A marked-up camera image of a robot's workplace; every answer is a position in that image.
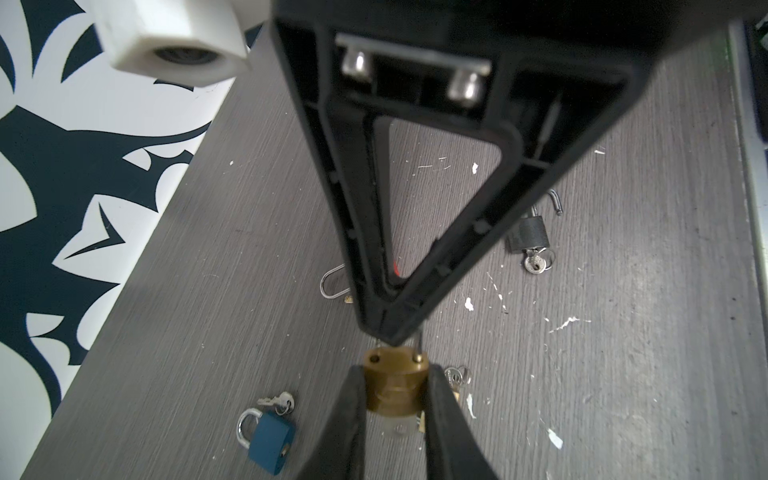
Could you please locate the small brass padlock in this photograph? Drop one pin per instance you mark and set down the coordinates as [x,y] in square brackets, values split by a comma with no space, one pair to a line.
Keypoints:
[395,378]

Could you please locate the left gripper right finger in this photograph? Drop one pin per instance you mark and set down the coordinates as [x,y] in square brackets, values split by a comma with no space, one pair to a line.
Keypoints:
[451,449]

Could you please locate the brass padlock with key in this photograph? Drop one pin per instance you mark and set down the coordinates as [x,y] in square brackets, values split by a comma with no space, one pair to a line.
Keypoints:
[457,377]

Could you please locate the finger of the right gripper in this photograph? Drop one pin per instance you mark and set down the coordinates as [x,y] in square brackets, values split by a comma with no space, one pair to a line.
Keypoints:
[433,124]

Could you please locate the blue padlock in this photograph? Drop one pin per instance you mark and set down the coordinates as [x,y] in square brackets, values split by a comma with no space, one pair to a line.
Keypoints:
[266,432]

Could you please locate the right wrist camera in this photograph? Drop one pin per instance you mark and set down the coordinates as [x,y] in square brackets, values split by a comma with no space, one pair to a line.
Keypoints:
[187,42]

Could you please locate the black padlock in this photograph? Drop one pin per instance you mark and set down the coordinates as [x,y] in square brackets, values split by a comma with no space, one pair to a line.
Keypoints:
[529,238]

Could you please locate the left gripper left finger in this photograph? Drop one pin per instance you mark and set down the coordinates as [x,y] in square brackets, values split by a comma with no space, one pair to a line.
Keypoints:
[340,451]

